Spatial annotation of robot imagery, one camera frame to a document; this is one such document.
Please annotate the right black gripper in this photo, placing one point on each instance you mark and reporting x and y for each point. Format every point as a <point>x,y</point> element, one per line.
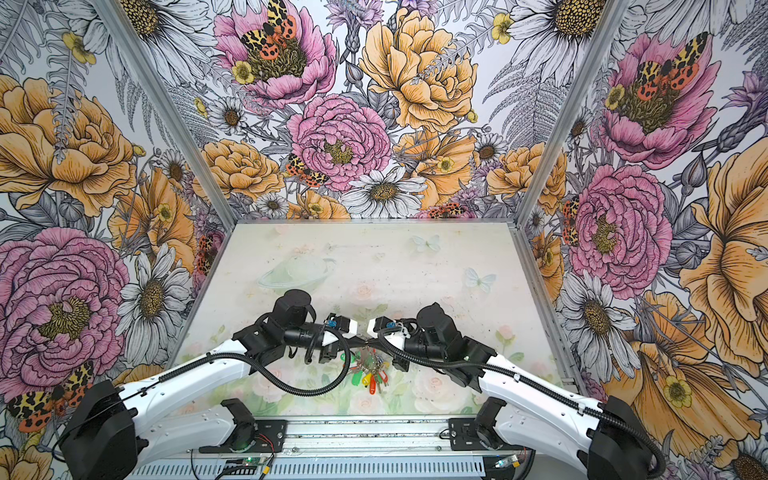
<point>393,350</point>

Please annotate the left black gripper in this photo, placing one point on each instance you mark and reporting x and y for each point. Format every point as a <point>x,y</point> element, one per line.
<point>330,351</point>

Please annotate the metal key organizer plate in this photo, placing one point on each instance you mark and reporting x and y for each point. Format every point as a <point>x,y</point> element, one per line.
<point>369,361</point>

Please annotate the bunch of coloured key tags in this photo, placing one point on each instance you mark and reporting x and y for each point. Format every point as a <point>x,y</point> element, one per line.
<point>366,381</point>

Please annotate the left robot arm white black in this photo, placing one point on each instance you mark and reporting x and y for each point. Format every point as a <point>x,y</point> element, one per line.
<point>115,428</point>

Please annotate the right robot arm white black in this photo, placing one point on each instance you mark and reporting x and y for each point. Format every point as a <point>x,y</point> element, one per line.
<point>603,439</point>

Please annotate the green circuit board left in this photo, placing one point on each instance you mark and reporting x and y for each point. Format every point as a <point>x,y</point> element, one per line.
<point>249,466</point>

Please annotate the green circuit board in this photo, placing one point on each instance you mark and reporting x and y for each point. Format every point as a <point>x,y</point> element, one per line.
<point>249,466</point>
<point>511,461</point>

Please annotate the green circuit board right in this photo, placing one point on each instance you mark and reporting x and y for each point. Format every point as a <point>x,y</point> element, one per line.
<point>511,461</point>

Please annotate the aluminium front rail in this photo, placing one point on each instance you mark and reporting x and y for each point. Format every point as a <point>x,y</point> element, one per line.
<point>405,447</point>

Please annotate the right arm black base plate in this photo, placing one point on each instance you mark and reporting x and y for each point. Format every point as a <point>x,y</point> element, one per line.
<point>463,434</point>

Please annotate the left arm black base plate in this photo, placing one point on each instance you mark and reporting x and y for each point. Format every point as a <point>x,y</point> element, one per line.
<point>262,436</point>

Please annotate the right aluminium corner post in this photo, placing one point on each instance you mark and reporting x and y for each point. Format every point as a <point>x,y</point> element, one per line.
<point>606,30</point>

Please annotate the aluminium corner post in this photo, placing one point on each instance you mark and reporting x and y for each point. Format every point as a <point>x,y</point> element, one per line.
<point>606,30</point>
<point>137,56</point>

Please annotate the left aluminium corner post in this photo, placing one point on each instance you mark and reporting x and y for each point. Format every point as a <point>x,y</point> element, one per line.
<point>137,56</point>

